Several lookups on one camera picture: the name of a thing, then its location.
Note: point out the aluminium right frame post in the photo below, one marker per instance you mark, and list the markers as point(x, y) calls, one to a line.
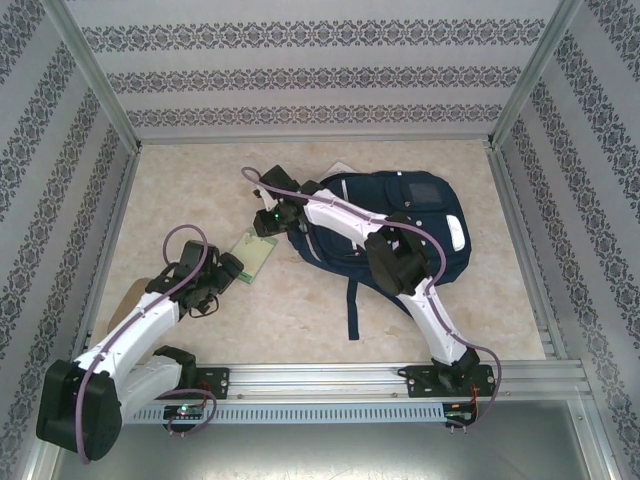
point(535, 70)

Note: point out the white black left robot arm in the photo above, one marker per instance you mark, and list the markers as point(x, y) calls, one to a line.
point(135, 325)

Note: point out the controller circuit board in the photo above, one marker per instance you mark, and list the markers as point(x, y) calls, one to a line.
point(461, 414)
point(184, 411)

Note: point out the navy blue student backpack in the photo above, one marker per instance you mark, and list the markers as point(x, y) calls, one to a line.
point(380, 190)

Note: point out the aluminium table side rail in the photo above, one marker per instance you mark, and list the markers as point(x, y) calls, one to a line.
point(525, 260)
point(107, 240)

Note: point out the aluminium left table side rail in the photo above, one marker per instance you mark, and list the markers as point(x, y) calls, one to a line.
point(107, 240)

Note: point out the green notebook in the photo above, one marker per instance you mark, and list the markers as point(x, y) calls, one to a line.
point(255, 252)

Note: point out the aluminium right table side rail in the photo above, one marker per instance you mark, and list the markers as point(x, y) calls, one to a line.
point(525, 260)

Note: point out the aluminium rear table rail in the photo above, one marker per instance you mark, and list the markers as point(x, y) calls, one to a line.
point(350, 137)

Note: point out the aluminium left frame post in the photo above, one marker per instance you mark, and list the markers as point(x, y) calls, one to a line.
point(90, 70)

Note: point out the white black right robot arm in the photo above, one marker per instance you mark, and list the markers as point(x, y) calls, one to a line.
point(340, 220)

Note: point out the right controller circuit board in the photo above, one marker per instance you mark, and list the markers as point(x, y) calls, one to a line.
point(461, 414)

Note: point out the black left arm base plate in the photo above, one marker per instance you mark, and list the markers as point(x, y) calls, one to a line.
point(215, 382)

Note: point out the aluminium mounting rail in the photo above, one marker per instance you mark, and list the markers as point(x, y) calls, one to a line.
point(320, 380)

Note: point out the grey metal sheet panel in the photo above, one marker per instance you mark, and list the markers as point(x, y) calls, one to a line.
point(320, 455)

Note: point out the left controller circuit board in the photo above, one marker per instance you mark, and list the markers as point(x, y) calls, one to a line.
point(184, 411)

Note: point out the aluminium frame post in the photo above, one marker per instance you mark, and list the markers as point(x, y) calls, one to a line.
point(535, 70)
point(90, 70)

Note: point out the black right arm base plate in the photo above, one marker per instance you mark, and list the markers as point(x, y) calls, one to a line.
point(420, 382)

